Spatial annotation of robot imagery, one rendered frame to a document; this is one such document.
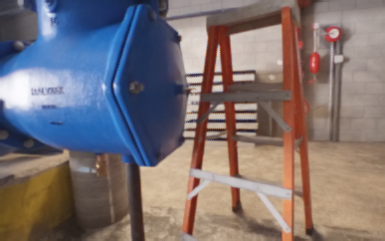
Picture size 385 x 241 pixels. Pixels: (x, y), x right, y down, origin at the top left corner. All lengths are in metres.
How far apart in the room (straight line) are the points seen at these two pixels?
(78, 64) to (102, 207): 1.01
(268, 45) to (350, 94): 1.65
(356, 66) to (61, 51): 4.20
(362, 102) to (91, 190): 4.17
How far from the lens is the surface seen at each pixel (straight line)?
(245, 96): 0.79
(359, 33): 4.47
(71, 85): 0.69
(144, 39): 0.65
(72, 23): 0.79
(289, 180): 0.75
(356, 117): 4.37
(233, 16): 0.94
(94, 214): 1.50
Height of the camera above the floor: 0.81
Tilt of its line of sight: 6 degrees down
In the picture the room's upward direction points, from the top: 2 degrees counter-clockwise
